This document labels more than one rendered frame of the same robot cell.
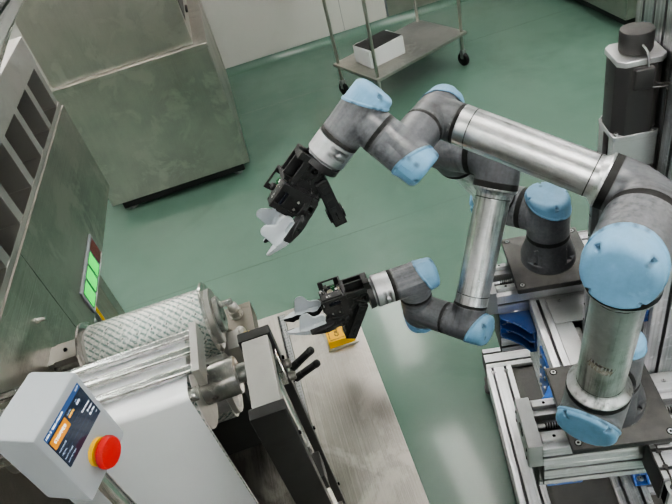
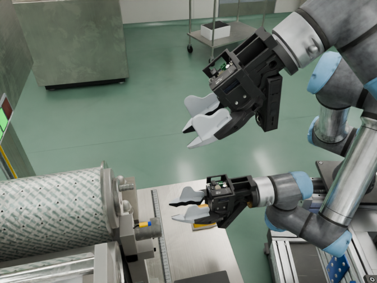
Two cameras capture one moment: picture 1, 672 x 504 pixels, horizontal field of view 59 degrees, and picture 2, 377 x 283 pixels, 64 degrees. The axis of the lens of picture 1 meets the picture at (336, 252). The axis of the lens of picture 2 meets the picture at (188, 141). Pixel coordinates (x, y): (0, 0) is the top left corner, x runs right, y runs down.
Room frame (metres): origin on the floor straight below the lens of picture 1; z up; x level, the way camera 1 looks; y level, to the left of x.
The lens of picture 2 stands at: (0.52, 0.18, 1.71)
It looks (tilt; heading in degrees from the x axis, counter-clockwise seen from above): 40 degrees down; 351
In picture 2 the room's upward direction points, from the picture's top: straight up
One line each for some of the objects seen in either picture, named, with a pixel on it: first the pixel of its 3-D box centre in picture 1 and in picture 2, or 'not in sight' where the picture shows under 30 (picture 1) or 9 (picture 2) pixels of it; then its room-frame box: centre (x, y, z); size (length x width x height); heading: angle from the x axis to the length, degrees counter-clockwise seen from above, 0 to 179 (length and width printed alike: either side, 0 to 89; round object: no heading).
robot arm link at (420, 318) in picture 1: (424, 310); (285, 214); (0.98, -0.16, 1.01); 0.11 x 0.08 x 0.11; 43
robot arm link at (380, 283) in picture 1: (380, 290); (260, 192); (0.99, -0.07, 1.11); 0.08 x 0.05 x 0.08; 3
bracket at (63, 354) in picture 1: (64, 353); not in sight; (0.89, 0.57, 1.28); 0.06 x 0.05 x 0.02; 93
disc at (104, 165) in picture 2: (211, 316); (108, 198); (0.91, 0.28, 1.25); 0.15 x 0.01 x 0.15; 3
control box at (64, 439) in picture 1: (68, 436); not in sight; (0.36, 0.28, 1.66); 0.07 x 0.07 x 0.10; 69
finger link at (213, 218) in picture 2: (327, 321); (209, 213); (0.95, 0.06, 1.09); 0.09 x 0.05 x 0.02; 102
